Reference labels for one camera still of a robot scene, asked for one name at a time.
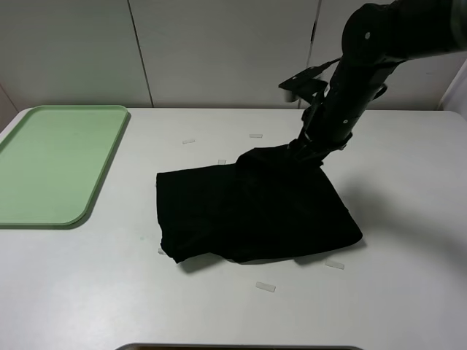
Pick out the light green plastic tray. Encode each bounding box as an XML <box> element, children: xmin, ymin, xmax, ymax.
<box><xmin>1</xmin><ymin>106</ymin><xmax>130</xmax><ymax>228</ymax></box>

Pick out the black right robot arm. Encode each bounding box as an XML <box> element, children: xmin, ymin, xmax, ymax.
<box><xmin>279</xmin><ymin>1</ymin><xmax>466</xmax><ymax>163</ymax></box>

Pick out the black short sleeve shirt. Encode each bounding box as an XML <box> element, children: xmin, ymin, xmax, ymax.
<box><xmin>155</xmin><ymin>145</ymin><xmax>363</xmax><ymax>263</ymax></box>

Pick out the clear tape marker front middle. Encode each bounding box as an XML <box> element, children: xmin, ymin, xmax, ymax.
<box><xmin>255</xmin><ymin>281</ymin><xmax>276</xmax><ymax>292</ymax></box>

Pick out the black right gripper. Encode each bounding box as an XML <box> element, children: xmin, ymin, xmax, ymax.
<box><xmin>279</xmin><ymin>60</ymin><xmax>352</xmax><ymax>163</ymax></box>

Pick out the clear tape marker front right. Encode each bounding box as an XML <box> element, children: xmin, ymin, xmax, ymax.
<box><xmin>325</xmin><ymin>260</ymin><xmax>345</xmax><ymax>270</ymax></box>

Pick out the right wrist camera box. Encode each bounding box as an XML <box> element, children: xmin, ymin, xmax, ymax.
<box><xmin>285</xmin><ymin>90</ymin><xmax>298</xmax><ymax>103</ymax></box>

